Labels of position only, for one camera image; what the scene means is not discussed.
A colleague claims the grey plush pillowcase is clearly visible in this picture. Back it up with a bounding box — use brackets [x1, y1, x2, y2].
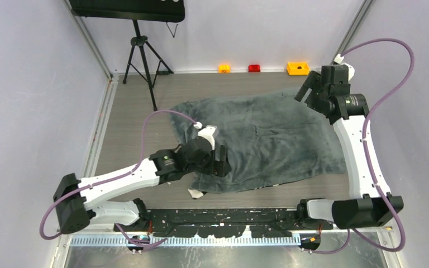
[169, 89, 346, 193]

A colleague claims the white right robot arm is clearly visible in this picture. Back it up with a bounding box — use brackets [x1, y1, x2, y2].
[295, 64, 404, 229]

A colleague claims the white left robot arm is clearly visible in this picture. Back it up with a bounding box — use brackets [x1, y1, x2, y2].
[53, 136, 231, 235]

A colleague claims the yellow small bin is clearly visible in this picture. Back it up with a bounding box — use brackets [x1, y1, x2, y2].
[287, 62, 310, 75]

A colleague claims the red small block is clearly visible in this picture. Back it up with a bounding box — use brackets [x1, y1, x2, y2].
[248, 64, 261, 73]

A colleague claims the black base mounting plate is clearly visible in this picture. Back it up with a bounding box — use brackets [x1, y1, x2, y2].
[121, 208, 333, 238]

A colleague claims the orange small block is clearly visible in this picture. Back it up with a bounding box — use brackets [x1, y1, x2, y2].
[218, 64, 231, 73]

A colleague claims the black tripod stand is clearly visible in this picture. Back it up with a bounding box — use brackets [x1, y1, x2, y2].
[122, 20, 174, 112]

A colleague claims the black panel on tripod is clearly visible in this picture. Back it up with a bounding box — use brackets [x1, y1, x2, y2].
[69, 0, 185, 22]

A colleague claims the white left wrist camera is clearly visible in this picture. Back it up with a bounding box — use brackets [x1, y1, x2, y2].
[193, 122, 218, 150]

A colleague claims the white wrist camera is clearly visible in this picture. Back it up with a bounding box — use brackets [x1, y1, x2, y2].
[333, 54, 355, 81]
[193, 122, 218, 150]

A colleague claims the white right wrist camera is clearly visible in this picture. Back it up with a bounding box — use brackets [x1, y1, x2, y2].
[333, 54, 355, 81]

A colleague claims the aluminium left side rail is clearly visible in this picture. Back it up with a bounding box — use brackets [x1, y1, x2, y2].
[78, 73, 121, 178]

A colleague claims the aluminium rail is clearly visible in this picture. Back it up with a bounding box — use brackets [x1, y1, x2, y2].
[56, 222, 395, 248]
[78, 73, 121, 178]

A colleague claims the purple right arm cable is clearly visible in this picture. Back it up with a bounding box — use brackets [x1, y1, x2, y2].
[303, 38, 416, 255]

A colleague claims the aluminium front rail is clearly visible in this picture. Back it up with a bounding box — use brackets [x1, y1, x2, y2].
[56, 222, 395, 248]

